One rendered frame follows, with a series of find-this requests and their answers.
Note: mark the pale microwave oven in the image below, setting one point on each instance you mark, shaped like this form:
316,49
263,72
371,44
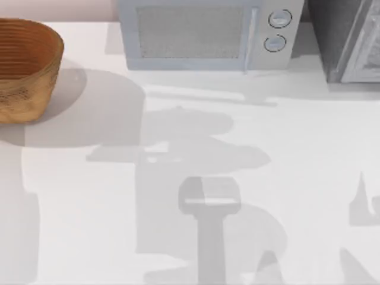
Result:
294,38

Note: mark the round microwave knob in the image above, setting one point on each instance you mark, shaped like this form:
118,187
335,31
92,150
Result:
280,17
275,43

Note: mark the grey cabinet door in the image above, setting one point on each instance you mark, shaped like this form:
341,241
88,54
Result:
360,53

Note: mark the woven brown basket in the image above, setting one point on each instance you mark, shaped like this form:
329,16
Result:
26,71

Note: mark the microwave door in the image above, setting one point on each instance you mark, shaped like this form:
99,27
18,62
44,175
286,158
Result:
190,32

